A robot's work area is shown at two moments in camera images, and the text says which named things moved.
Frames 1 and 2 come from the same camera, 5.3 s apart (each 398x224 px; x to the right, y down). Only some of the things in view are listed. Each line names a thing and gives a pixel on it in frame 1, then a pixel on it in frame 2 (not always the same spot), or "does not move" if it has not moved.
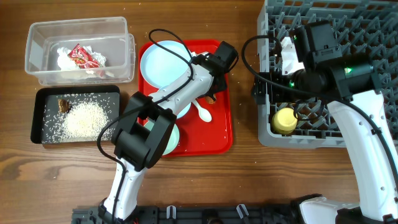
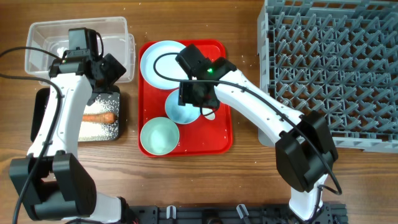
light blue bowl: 183,111 -> 180,114
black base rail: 279,214 does not move
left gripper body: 223,84 -> 110,72
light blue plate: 159,67 does not move
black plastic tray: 74,114 does not move
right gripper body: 261,88 -> 197,99
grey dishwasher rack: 365,28 does not move
